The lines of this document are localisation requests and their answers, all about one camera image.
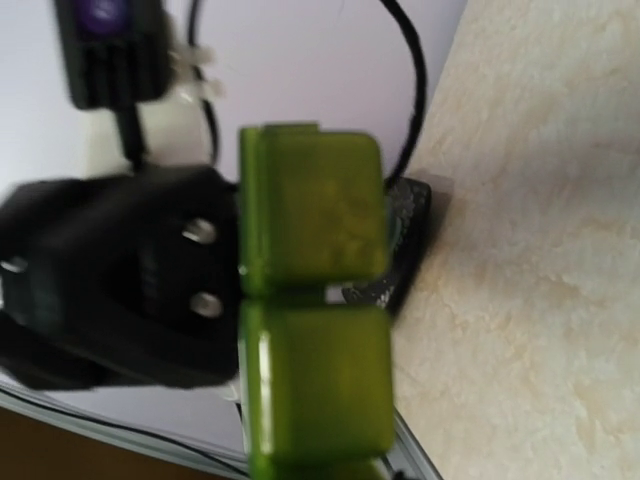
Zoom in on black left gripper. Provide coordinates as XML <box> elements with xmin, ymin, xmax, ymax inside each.
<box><xmin>1</xmin><ymin>166</ymin><xmax>242</xmax><ymax>391</ymax></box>

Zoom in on green pill organizer box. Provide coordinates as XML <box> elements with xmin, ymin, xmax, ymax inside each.
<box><xmin>238</xmin><ymin>124</ymin><xmax>394</xmax><ymax>479</ymax></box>

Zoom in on black square tray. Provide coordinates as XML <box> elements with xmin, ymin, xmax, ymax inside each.
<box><xmin>341</xmin><ymin>178</ymin><xmax>432</xmax><ymax>317</ymax></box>

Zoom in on front aluminium rail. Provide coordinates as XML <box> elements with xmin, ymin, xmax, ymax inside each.
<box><xmin>1</xmin><ymin>382</ymin><xmax>442</xmax><ymax>479</ymax></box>

